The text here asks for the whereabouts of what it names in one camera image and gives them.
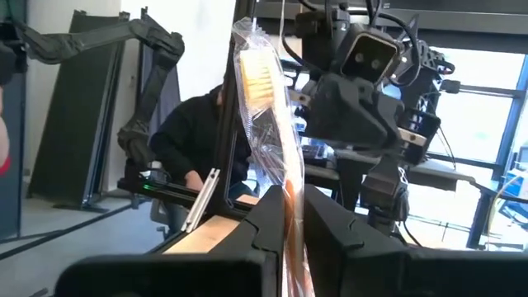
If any black folding panel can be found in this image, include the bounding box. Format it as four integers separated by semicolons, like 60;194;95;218
27;8;130;212

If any person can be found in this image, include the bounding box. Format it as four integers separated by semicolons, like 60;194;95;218
148;84;253;203

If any orange toothbrush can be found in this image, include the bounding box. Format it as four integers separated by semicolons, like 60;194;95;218
230;16;318;297

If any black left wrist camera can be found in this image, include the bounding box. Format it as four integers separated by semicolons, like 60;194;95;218
332;22;404;87

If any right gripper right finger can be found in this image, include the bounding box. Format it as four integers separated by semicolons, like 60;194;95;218
304;185;528;297

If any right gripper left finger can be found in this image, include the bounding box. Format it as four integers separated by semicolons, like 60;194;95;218
55;185;286;297

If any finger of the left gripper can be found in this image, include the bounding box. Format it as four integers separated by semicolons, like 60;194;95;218
361;154;409;232

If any silver aluminium extrusion piece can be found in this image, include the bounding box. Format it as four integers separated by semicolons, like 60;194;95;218
180;167;222;234

